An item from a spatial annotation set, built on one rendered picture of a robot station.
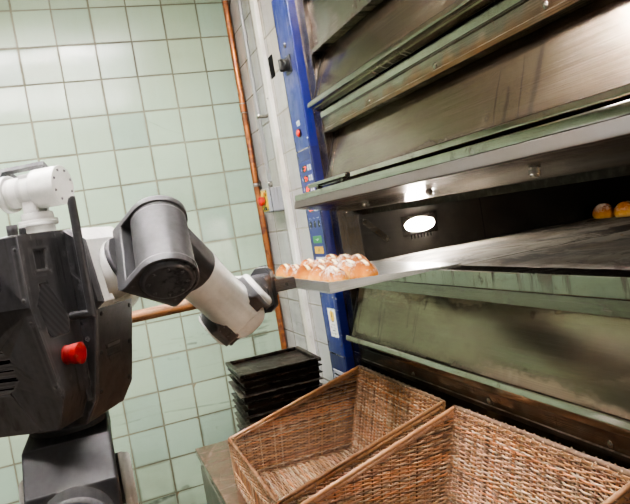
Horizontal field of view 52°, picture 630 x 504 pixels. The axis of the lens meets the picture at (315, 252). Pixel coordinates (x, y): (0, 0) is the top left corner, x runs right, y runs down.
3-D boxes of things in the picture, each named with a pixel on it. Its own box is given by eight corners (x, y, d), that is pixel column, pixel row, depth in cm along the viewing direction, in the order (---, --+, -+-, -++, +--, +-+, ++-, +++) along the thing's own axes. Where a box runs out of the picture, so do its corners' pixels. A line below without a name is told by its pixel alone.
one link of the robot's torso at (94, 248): (106, 453, 86) (58, 190, 85) (-110, 476, 92) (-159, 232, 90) (186, 390, 115) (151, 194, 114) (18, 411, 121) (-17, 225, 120)
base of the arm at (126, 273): (218, 287, 101) (175, 251, 92) (152, 325, 103) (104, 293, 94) (203, 222, 110) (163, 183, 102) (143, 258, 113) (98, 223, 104)
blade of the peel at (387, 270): (330, 294, 150) (328, 282, 150) (269, 283, 202) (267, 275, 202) (461, 263, 162) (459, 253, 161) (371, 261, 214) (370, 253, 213)
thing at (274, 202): (279, 211, 275) (275, 188, 275) (286, 209, 266) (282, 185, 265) (263, 213, 273) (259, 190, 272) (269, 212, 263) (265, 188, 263)
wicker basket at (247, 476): (373, 443, 215) (360, 362, 213) (466, 505, 161) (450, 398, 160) (232, 485, 199) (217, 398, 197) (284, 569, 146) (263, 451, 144)
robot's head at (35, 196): (58, 217, 104) (48, 163, 104) (2, 227, 106) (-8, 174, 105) (79, 216, 110) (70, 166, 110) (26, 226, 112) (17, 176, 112)
